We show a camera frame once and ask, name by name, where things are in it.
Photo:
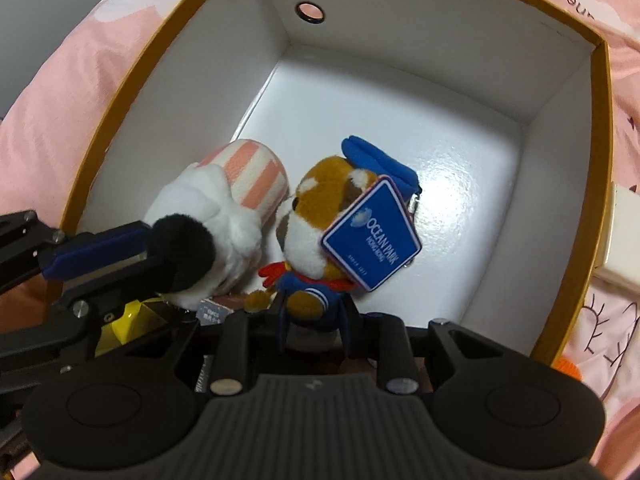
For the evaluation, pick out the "pink printed blanket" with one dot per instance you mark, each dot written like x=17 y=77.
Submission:
x=50 y=85

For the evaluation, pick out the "white long box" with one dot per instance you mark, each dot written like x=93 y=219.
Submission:
x=622 y=240

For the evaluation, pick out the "yellow storage box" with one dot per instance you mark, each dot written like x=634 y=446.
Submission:
x=400 y=110

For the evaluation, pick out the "white striped plush toy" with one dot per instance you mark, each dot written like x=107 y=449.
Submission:
x=235 y=220

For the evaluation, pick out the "purple card box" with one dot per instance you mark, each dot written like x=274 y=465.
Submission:
x=212 y=316

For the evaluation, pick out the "yellow plastic item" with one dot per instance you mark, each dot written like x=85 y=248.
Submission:
x=125 y=322

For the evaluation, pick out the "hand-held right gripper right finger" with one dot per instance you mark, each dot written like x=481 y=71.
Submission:
x=395 y=350

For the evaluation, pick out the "red panda plush toy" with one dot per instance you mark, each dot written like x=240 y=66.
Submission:
x=310 y=245

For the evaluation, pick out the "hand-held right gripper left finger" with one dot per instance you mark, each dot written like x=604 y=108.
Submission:
x=232 y=350

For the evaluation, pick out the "orange red knitted flower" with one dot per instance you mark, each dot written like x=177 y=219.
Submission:
x=569 y=367

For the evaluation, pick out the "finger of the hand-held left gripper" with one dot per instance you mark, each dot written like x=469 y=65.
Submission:
x=95 y=250
x=100 y=295

